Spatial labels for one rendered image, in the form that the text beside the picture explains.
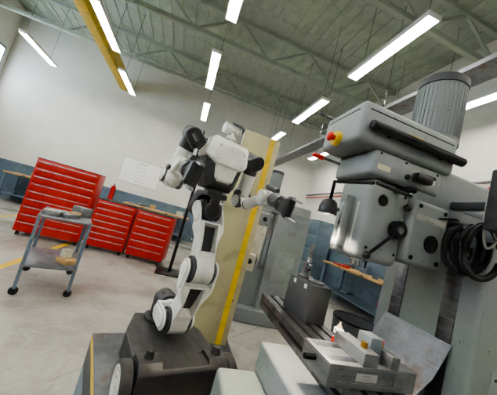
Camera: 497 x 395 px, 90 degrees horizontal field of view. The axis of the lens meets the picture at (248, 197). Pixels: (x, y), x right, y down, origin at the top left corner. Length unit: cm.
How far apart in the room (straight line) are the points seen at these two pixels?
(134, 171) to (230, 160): 876
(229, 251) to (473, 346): 201
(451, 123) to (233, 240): 204
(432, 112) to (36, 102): 1120
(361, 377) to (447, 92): 118
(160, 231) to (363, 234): 472
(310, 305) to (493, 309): 69
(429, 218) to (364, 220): 28
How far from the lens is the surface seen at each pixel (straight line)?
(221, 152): 144
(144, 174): 1005
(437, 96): 145
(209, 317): 288
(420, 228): 119
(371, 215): 106
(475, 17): 715
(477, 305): 131
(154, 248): 547
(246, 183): 165
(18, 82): 1194
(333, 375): 94
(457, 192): 136
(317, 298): 141
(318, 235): 840
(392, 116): 113
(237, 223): 269
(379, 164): 106
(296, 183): 1102
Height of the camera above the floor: 133
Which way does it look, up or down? 5 degrees up
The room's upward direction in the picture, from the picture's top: 16 degrees clockwise
